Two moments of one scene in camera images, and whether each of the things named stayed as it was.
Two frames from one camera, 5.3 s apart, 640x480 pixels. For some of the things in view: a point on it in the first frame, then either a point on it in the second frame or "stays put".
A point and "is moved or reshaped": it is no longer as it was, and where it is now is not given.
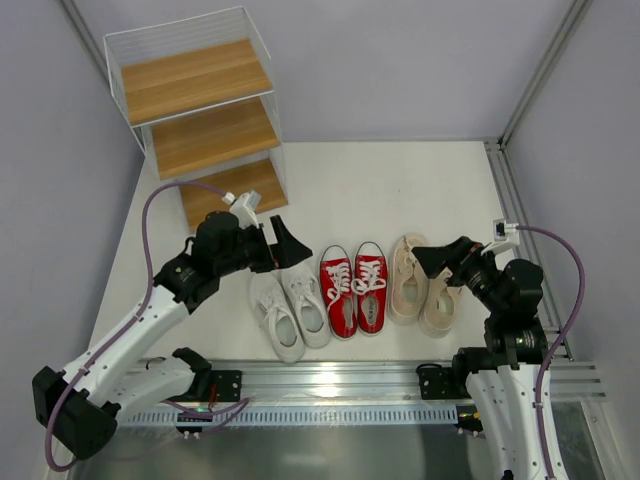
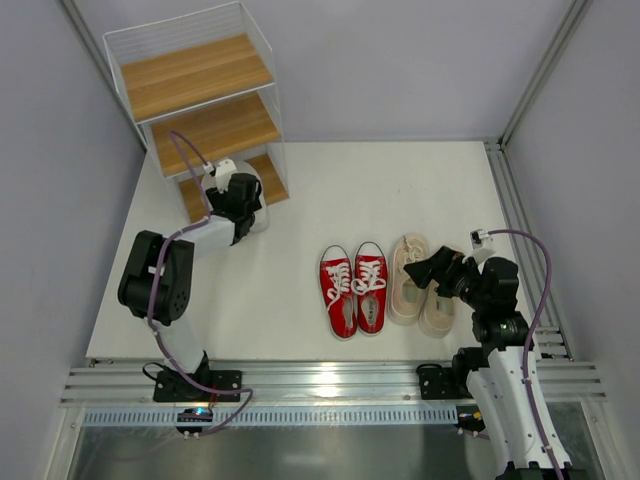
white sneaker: [311, 316] → [244, 167]
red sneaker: [370, 288] stays put
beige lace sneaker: [409, 293] stays put
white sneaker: [277, 316] is moved or reshaped
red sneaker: [338, 292] stays put
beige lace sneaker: [439, 305] stays put
